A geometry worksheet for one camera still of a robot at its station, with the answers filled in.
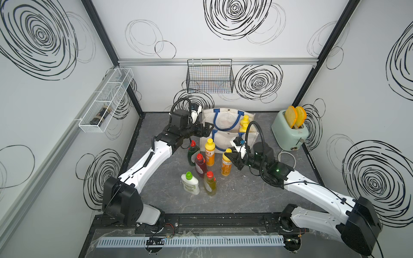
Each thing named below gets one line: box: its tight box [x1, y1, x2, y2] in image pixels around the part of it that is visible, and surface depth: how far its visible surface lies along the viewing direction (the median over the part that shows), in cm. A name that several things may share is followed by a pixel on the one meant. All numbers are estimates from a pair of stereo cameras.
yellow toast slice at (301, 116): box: [295, 105, 308, 128], surface depth 92 cm
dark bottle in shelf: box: [89, 106, 108, 126], surface depth 68 cm
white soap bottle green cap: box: [180, 170, 200, 196], surface depth 75 cm
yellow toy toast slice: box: [285, 105, 298, 129], surface depth 93 cm
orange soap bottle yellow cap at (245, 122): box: [240, 115, 251, 128], surface depth 89 cm
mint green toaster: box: [271, 109, 310, 151], surface depth 93 cm
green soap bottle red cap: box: [187, 139, 201, 167], surface depth 86 cm
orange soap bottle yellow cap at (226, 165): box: [220, 148, 233, 177], surface depth 80 cm
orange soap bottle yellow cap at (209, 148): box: [204, 138, 216, 167], surface depth 81 cm
